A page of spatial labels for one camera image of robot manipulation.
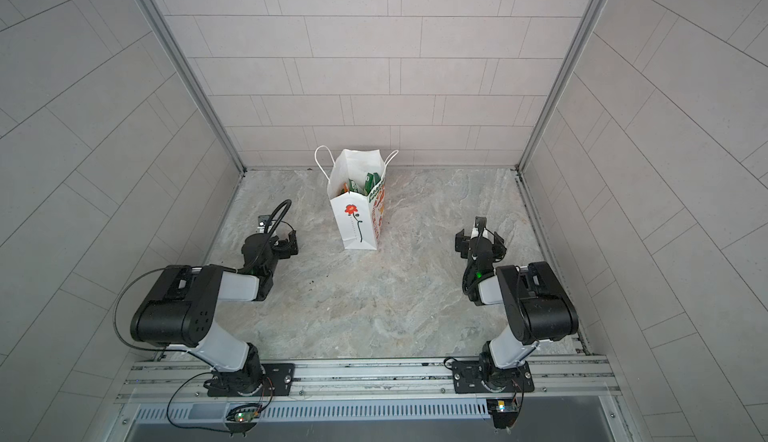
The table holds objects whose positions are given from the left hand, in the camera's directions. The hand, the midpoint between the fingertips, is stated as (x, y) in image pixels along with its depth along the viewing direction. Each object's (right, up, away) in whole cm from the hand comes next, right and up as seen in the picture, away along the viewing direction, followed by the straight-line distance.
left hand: (286, 226), depth 94 cm
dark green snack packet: (+23, +12, -2) cm, 26 cm away
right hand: (+61, -1, -1) cm, 61 cm away
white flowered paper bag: (+25, +4, -10) cm, 27 cm away
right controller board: (+60, -40, -26) cm, 77 cm away
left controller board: (+3, -37, -30) cm, 48 cm away
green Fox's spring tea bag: (+27, +15, 0) cm, 31 cm away
